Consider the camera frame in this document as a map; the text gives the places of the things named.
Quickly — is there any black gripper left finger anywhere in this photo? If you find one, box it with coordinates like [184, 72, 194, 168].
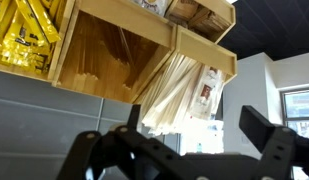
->
[56, 104, 212, 180]

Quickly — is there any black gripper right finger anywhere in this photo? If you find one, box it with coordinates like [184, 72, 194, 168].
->
[238, 105, 309, 180]

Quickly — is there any wooden compartment organizer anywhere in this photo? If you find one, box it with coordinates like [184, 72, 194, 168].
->
[0, 0, 238, 105]

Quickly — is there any white printed box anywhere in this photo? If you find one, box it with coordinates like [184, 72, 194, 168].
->
[178, 117, 226, 157]

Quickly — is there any white packet with brown label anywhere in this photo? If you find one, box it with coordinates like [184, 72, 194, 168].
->
[189, 64, 225, 121]
[207, 65, 227, 101]

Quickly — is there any pale stir stick bundle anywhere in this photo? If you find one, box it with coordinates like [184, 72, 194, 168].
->
[135, 53, 208, 136]

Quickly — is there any yellow condiment packet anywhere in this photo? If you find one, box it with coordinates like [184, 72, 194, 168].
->
[15, 0, 62, 47]
[0, 0, 12, 38]
[0, 13, 55, 75]

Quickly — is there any brown sugar packet stack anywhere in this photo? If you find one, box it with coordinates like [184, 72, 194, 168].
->
[167, 0, 232, 43]

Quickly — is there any window with grey frame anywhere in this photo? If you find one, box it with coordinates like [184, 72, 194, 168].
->
[281, 88, 309, 180]

